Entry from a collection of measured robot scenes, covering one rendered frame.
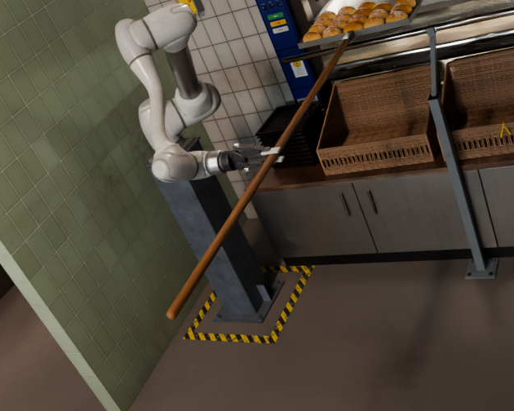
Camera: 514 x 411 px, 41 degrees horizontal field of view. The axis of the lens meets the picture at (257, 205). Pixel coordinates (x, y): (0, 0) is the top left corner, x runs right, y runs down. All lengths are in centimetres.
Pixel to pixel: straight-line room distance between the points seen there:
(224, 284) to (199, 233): 34
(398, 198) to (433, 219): 20
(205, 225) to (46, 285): 81
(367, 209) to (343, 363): 76
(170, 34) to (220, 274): 140
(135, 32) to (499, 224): 183
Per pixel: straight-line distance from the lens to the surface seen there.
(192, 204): 338
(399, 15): 321
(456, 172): 316
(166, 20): 276
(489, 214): 336
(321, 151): 339
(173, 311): 191
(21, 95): 326
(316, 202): 354
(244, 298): 369
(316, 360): 334
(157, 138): 251
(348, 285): 367
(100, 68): 365
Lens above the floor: 224
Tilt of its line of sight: 29 degrees down
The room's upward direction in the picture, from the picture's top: 25 degrees counter-clockwise
